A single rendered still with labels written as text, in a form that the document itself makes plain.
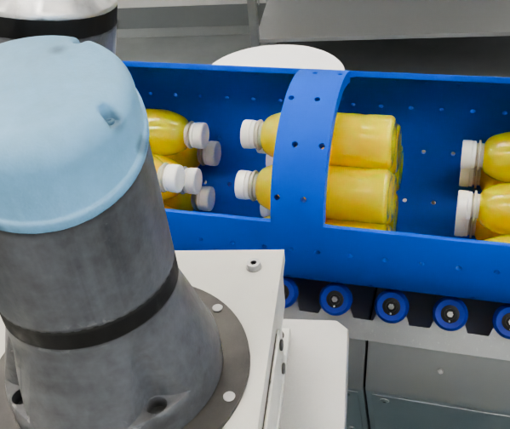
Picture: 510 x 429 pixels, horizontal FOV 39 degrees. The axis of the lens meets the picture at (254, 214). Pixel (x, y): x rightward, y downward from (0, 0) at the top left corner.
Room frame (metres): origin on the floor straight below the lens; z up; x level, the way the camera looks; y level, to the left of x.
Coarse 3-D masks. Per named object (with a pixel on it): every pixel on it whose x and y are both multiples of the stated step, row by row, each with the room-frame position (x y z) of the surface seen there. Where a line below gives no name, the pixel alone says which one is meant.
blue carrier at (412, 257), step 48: (144, 96) 1.05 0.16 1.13; (192, 96) 1.02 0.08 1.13; (240, 96) 0.99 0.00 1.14; (288, 96) 0.80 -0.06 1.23; (336, 96) 0.78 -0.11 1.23; (384, 96) 0.91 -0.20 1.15; (432, 96) 0.89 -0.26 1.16; (480, 96) 0.86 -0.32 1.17; (240, 144) 1.00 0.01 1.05; (288, 144) 0.74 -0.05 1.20; (432, 144) 0.90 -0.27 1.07; (288, 192) 0.71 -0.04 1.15; (432, 192) 0.88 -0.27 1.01; (480, 192) 0.86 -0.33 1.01; (192, 240) 0.74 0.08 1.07; (240, 240) 0.71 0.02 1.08; (288, 240) 0.69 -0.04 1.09; (336, 240) 0.67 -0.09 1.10; (384, 240) 0.66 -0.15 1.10; (432, 240) 0.64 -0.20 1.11; (480, 240) 0.63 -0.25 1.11; (384, 288) 0.69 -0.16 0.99; (432, 288) 0.65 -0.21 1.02; (480, 288) 0.63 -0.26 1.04
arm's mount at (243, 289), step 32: (192, 256) 0.48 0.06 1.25; (224, 256) 0.48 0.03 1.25; (256, 256) 0.47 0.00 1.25; (224, 288) 0.44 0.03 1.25; (256, 288) 0.43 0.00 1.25; (0, 320) 0.43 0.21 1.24; (224, 320) 0.40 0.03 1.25; (256, 320) 0.39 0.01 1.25; (0, 352) 0.39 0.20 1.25; (224, 352) 0.36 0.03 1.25; (256, 352) 0.36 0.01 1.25; (288, 352) 0.45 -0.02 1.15; (0, 384) 0.36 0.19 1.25; (224, 384) 0.33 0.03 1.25; (256, 384) 0.33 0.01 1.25; (0, 416) 0.33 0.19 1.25; (224, 416) 0.31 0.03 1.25; (256, 416) 0.31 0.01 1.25
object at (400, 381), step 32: (320, 288) 0.78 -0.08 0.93; (352, 288) 0.77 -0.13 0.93; (416, 320) 0.70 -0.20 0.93; (480, 320) 0.68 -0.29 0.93; (352, 352) 0.69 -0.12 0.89; (384, 352) 0.67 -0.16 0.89; (416, 352) 0.66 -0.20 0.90; (448, 352) 0.65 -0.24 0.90; (352, 384) 0.67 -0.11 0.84; (384, 384) 0.66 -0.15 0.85; (416, 384) 0.65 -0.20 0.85; (448, 384) 0.64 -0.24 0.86; (480, 384) 0.62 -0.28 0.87; (352, 416) 0.71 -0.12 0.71; (384, 416) 0.69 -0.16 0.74; (416, 416) 0.66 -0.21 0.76; (448, 416) 0.64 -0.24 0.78; (480, 416) 0.62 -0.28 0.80
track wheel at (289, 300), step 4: (284, 280) 0.74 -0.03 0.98; (288, 280) 0.74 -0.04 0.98; (292, 280) 0.74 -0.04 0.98; (284, 284) 0.74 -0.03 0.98; (288, 284) 0.74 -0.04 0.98; (292, 284) 0.74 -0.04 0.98; (296, 284) 0.74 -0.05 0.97; (284, 288) 0.74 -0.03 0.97; (288, 288) 0.74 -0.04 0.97; (292, 288) 0.73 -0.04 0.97; (296, 288) 0.74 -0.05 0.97; (284, 292) 0.73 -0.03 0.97; (288, 292) 0.73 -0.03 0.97; (292, 292) 0.73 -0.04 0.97; (296, 292) 0.73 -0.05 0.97; (284, 296) 0.73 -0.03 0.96; (288, 296) 0.73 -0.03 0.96; (292, 296) 0.73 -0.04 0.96; (296, 296) 0.73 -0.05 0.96; (288, 300) 0.72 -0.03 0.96; (292, 300) 0.72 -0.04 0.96; (288, 304) 0.72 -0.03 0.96; (292, 304) 0.72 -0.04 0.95
